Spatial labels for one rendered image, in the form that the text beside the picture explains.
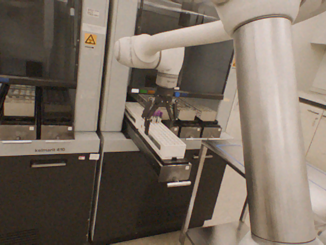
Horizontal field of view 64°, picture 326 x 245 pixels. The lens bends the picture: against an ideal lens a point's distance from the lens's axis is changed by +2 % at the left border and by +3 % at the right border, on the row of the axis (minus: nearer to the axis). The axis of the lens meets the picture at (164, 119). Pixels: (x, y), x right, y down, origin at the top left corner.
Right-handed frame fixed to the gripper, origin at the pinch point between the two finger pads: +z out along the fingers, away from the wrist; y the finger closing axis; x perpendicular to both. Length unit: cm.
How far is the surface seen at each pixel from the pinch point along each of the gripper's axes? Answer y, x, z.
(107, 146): -17.1, 18.3, 16.9
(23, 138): -54, 18, 12
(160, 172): -6.6, -21.8, 8.5
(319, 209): 35, -56, 5
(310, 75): 282, 138, -25
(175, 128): 19.7, 18.2, 6.8
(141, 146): -6.6, 0.3, 8.2
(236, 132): 183, 138, 59
